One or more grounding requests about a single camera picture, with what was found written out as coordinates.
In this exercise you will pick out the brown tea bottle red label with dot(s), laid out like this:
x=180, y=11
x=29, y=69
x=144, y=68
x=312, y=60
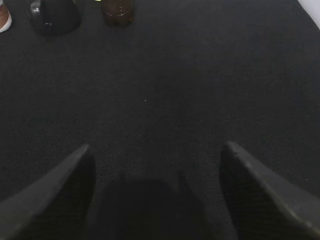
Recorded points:
x=118, y=12

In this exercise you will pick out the brown Nestle coffee bottle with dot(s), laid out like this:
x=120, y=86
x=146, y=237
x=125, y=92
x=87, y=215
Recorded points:
x=5, y=17

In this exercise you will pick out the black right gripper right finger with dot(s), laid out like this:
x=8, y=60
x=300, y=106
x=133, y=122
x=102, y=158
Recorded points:
x=262, y=204

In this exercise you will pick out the black ceramic mug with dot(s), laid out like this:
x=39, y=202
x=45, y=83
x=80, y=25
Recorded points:
x=51, y=18

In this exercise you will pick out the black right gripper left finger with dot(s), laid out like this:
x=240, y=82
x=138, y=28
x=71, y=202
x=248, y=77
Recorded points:
x=55, y=207

